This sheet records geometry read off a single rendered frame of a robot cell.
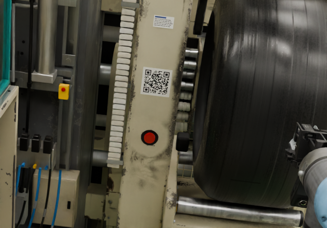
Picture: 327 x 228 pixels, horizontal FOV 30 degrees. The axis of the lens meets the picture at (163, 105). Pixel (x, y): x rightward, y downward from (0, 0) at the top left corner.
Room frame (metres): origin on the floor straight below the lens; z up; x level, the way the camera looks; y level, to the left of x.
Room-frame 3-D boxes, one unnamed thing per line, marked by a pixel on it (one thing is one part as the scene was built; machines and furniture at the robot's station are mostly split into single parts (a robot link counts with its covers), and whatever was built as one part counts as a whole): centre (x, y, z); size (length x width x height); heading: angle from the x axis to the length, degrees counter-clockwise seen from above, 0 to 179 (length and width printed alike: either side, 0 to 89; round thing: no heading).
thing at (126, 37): (1.51, 0.11, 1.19); 0.05 x 0.04 x 0.48; 1
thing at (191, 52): (1.94, 0.00, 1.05); 0.20 x 0.15 x 0.30; 91
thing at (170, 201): (1.56, -0.05, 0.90); 0.40 x 0.03 x 0.10; 1
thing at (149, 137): (1.48, 0.03, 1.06); 0.03 x 0.02 x 0.03; 91
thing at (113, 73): (2.38, 0.19, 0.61); 0.33 x 0.06 x 0.86; 1
